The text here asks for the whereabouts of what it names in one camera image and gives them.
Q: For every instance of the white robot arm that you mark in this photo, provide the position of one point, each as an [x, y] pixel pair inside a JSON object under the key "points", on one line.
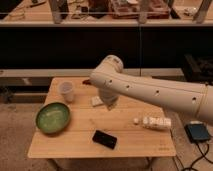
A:
{"points": [[193, 99]]}

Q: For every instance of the white sponge block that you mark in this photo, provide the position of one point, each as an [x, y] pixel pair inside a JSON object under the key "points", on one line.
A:
{"points": [[96, 101]]}

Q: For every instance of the dark red sausage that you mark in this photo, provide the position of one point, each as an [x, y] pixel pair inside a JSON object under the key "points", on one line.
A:
{"points": [[86, 82]]}

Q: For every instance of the translucent plastic cup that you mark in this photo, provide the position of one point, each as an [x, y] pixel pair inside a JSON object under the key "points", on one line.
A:
{"points": [[66, 89]]}

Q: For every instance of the small white bottle cap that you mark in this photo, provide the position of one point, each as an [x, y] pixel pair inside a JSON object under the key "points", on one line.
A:
{"points": [[136, 121]]}

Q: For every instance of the wooden folding table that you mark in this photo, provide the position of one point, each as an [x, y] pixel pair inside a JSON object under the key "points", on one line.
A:
{"points": [[75, 142]]}

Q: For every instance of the black smartphone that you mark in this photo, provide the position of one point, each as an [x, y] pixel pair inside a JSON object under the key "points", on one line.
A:
{"points": [[104, 139]]}

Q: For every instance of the white plastic bottle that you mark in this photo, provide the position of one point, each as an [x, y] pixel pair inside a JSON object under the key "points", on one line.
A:
{"points": [[159, 123]]}

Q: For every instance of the green bowl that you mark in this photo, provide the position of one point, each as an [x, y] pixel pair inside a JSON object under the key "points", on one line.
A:
{"points": [[53, 118]]}

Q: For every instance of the red tray on shelf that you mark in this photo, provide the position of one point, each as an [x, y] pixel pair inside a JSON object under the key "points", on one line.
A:
{"points": [[130, 9]]}

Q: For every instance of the long workbench shelf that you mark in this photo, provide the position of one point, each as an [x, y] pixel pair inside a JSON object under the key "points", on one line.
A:
{"points": [[32, 45]]}

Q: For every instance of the blue black power box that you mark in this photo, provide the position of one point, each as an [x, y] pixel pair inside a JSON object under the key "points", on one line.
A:
{"points": [[197, 133]]}

